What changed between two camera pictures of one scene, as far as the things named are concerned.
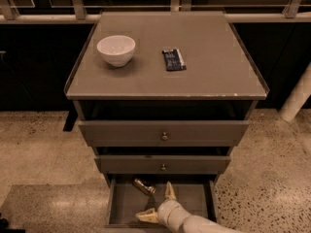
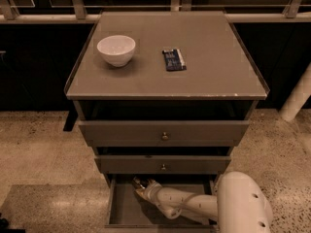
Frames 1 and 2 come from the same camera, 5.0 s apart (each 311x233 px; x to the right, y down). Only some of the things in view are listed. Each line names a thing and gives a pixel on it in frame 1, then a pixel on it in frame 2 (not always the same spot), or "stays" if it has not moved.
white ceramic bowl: (117, 49) stays
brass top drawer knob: (164, 137) stays
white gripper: (167, 211) → (152, 190)
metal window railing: (74, 13) stays
